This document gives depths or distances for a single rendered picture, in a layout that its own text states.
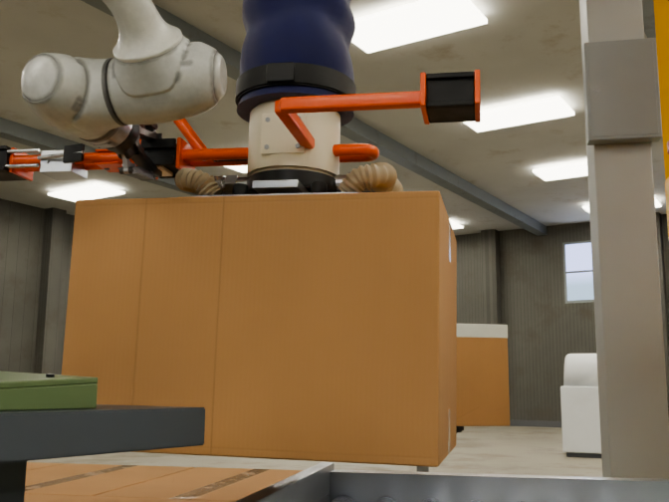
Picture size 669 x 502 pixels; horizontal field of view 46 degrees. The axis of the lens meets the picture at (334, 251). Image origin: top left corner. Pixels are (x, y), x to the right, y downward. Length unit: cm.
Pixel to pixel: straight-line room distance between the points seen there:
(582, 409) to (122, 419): 867
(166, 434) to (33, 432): 16
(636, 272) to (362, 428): 136
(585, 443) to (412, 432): 821
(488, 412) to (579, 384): 619
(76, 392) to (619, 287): 179
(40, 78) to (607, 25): 180
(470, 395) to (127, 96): 227
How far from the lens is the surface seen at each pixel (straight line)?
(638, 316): 234
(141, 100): 117
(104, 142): 132
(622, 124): 240
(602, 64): 245
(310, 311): 117
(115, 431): 78
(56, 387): 78
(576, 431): 934
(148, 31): 115
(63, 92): 118
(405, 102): 117
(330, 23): 147
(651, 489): 170
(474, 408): 318
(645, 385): 233
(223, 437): 121
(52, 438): 73
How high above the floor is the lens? 77
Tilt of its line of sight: 10 degrees up
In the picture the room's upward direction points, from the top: straight up
